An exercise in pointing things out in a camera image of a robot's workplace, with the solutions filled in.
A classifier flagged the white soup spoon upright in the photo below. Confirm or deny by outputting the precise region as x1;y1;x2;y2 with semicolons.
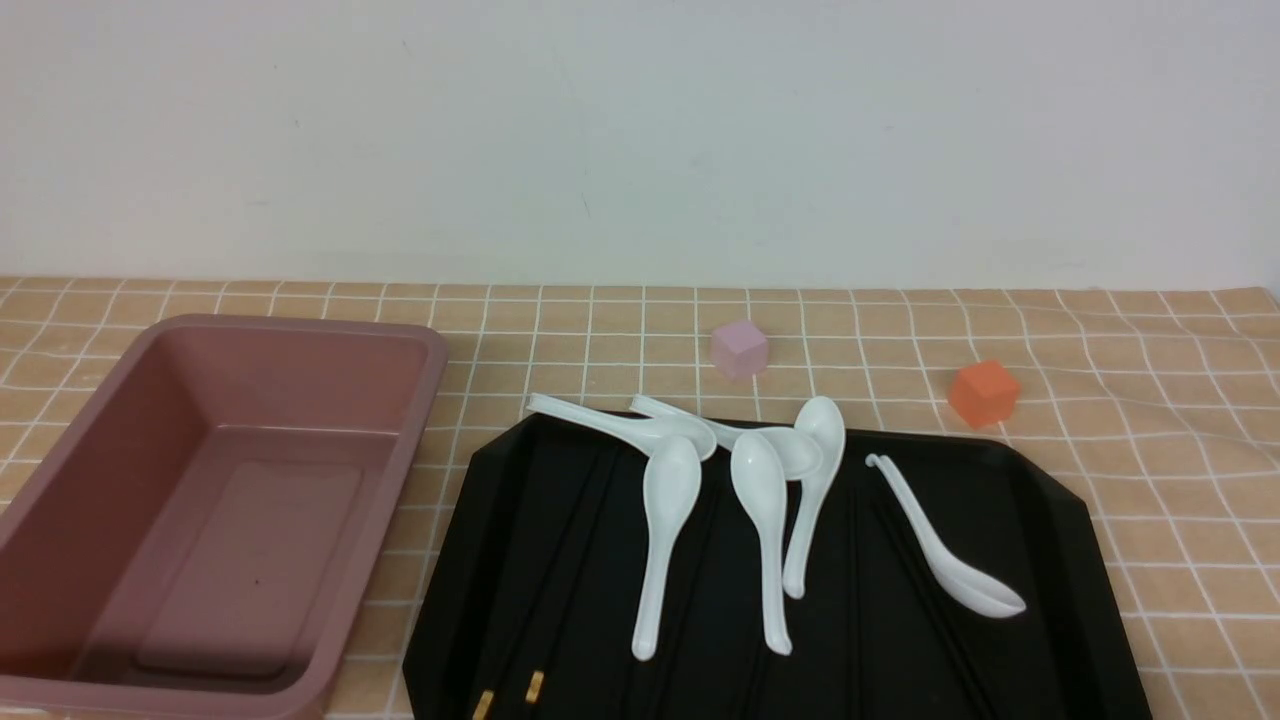
730;430;794;656
631;436;701;662

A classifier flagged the black plastic tray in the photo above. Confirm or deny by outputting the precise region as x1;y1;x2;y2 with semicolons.
403;415;1152;719

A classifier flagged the white soup spoon left upright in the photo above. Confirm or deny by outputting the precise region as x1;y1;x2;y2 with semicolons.
631;436;701;662

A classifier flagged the black chopstick right side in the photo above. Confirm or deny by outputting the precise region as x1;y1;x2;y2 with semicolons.
870;489;1001;719

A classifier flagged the white soup spoon leaning right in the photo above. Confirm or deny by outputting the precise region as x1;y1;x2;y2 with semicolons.
782;396;846;600

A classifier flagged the white soup spoon far left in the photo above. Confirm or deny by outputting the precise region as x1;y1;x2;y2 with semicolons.
526;393;718;461

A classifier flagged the pink cube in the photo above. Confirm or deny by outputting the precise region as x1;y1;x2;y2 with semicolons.
710;319;771;380

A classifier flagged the white soup spoon centre upright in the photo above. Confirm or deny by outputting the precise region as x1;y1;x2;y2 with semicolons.
730;430;794;656

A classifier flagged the white soup spoon back middle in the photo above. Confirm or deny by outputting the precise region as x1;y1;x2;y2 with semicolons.
628;395;826;479

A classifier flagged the black chopstick gold band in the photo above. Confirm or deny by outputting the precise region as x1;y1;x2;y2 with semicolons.
472;448;614;719
522;462;644;719

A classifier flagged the checkered orange tablecloth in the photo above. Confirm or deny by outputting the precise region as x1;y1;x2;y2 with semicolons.
1;275;1279;719

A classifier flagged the white soup spoon far right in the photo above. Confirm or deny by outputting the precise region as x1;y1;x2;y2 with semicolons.
865;454;1027;619

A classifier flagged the pink plastic bin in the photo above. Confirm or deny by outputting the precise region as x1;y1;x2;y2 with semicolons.
1;315;448;719

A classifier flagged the orange cube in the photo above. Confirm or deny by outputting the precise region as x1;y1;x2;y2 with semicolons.
947;360;1021;429

